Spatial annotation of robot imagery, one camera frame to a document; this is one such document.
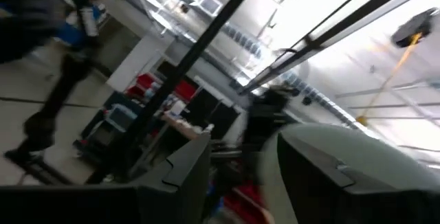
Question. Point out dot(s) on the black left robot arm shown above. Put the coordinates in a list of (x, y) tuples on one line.
[(264, 121)]

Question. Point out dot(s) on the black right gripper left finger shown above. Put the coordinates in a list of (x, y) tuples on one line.
[(103, 203)]

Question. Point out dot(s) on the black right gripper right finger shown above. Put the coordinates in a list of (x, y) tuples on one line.
[(309, 182)]

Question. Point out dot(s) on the black ceiling mount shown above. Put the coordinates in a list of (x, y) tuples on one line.
[(412, 28)]

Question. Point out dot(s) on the cluttered wooden table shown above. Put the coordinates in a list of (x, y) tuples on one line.
[(178, 124)]

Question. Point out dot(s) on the grey storage bin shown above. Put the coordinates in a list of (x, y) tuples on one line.
[(118, 115)]

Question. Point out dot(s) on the white square box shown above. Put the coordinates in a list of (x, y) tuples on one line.
[(209, 4)]

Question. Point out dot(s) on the person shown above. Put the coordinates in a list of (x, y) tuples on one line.
[(31, 11)]

